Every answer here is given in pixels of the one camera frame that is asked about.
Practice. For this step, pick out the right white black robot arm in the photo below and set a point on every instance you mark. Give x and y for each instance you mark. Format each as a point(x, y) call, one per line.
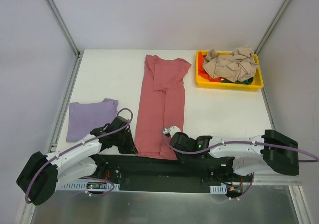
point(269, 151)

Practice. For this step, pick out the yellow plastic bin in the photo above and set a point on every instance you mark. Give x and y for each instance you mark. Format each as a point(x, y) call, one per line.
point(257, 83)

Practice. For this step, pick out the green t shirt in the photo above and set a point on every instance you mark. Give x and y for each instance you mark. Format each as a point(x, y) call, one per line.
point(245, 82)

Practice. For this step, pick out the aluminium front frame rail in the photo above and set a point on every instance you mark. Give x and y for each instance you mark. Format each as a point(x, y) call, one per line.
point(276, 179)

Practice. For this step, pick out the orange t shirt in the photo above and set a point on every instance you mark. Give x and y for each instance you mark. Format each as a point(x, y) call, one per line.
point(203, 73)

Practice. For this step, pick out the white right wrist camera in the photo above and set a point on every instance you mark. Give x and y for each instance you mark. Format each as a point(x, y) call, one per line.
point(170, 132)

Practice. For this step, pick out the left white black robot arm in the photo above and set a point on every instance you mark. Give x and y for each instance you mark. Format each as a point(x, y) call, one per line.
point(43, 174)

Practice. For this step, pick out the folded lavender t shirt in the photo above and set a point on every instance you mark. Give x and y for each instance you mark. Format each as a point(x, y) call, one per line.
point(83, 118)

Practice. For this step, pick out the left white cable duct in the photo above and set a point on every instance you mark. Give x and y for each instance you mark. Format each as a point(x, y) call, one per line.
point(89, 186)

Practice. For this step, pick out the pink red t shirt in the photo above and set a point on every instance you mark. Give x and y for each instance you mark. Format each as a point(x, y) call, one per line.
point(162, 104)

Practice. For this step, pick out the right white cable duct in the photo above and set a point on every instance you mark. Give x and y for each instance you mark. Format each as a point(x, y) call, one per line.
point(219, 190)

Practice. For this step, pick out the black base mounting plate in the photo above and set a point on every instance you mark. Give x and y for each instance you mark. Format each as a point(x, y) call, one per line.
point(187, 174)

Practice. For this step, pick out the left aluminium corner post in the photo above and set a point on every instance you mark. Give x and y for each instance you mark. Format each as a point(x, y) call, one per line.
point(63, 27)

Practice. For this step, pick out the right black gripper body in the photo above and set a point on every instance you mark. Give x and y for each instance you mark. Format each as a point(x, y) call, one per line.
point(173, 143)

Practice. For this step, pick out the beige crumpled t shirt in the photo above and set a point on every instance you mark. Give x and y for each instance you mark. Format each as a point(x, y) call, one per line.
point(238, 66)

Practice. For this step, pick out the white cable duct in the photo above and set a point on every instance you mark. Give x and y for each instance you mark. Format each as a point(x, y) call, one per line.
point(219, 190)
point(89, 186)

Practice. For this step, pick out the aluminium corner post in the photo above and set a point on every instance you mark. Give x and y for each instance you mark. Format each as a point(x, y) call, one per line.
point(271, 27)
point(63, 27)

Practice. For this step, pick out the right aluminium corner post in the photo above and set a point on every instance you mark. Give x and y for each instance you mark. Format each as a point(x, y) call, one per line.
point(271, 27)

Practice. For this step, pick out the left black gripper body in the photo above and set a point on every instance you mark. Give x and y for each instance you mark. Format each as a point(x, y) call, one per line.
point(127, 142)

